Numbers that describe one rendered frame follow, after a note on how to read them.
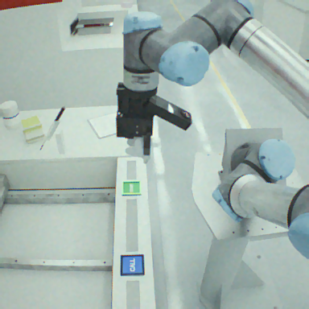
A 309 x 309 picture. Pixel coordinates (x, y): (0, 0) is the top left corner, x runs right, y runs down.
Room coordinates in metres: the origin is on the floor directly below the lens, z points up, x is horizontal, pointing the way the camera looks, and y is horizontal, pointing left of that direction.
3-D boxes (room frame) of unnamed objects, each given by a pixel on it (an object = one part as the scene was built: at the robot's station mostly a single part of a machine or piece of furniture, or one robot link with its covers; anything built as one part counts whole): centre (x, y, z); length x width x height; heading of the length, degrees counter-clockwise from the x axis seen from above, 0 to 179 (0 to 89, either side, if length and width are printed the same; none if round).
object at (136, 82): (0.59, 0.03, 1.33); 0.08 x 0.08 x 0.05
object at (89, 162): (0.95, 0.35, 0.89); 0.62 x 0.35 x 0.14; 93
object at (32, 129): (0.90, 0.45, 1.00); 0.07 x 0.07 x 0.07; 30
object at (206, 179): (0.79, -0.36, 0.75); 0.45 x 0.44 x 0.13; 94
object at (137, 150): (0.58, 0.04, 1.14); 0.06 x 0.03 x 0.09; 88
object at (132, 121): (0.59, 0.04, 1.25); 0.09 x 0.08 x 0.12; 88
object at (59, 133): (0.81, 0.33, 1.03); 0.06 x 0.04 x 0.13; 93
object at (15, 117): (0.99, 0.58, 1.01); 0.07 x 0.07 x 0.10
